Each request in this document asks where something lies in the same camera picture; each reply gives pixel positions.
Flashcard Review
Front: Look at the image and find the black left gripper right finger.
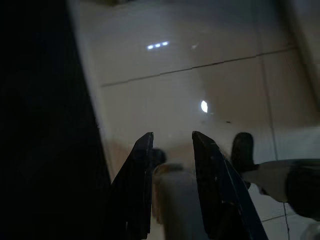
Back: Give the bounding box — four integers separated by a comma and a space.
191, 130, 270, 240

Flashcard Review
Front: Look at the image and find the black floor mat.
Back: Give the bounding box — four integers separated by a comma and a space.
0, 0, 113, 240

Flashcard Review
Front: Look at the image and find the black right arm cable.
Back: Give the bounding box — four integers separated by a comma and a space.
281, 199, 291, 236

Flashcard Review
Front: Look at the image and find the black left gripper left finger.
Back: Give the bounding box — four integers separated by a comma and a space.
107, 131, 155, 240

